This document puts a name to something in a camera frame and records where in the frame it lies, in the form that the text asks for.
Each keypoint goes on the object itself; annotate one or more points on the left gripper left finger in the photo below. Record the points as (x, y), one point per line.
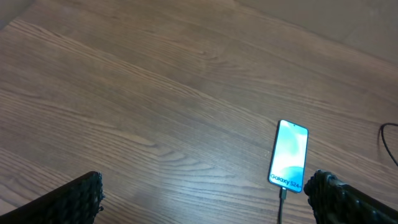
(78, 201)

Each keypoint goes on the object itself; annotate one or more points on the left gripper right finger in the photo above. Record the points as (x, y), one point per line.
(336, 202)

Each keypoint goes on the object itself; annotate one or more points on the blue Samsung smartphone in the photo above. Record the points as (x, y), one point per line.
(289, 155)

